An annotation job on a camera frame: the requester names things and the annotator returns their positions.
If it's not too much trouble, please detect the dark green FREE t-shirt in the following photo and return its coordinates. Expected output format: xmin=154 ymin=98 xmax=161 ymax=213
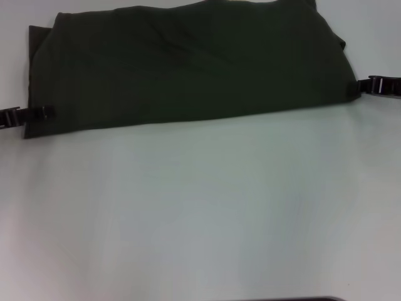
xmin=23 ymin=0 xmax=360 ymax=140

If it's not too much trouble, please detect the dark rounded panel edge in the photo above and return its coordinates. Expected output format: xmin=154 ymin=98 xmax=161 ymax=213
xmin=247 ymin=295 xmax=345 ymax=301

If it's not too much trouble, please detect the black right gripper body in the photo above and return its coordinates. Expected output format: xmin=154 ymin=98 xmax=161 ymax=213
xmin=382 ymin=76 xmax=401 ymax=98

